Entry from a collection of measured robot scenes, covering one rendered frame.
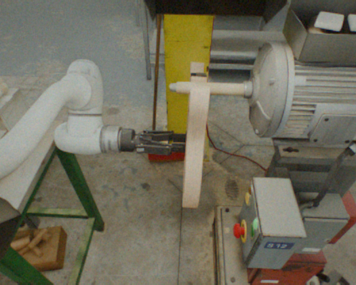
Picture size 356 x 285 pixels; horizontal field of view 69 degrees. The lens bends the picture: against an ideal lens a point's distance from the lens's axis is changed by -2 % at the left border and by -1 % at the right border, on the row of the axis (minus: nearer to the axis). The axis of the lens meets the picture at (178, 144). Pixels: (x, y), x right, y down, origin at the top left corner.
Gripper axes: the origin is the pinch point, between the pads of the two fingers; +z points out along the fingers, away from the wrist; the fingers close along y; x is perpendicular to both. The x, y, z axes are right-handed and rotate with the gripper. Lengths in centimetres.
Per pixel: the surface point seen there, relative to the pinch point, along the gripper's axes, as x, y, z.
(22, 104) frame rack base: 5, -18, -63
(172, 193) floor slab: -80, -85, -8
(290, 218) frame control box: -4.3, 28.8, 24.5
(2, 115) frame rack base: 4, -7, -64
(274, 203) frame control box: -3.0, 25.5, 21.7
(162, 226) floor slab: -90, -60, -13
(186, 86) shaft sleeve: 19.4, 6.4, -0.4
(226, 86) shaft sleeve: 19.8, 6.2, 10.1
